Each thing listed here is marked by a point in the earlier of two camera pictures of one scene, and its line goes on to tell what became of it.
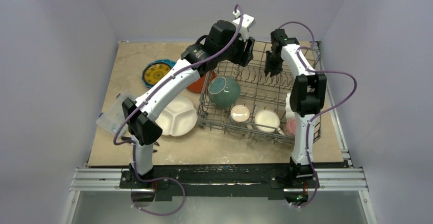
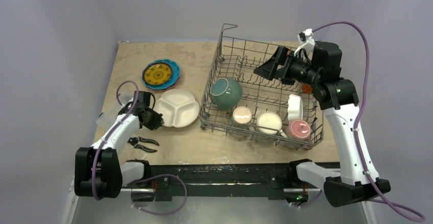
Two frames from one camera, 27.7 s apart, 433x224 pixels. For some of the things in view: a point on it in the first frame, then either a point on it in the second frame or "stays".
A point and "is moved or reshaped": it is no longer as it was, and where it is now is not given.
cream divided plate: (179, 118) is moved or reshaped
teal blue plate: (154, 71) stays
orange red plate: (197, 86) is moved or reshaped
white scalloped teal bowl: (223, 91) stays
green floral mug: (268, 121) stays
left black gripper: (244, 57) to (157, 122)
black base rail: (223, 181) stays
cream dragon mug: (240, 114) stays
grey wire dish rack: (245, 99) stays
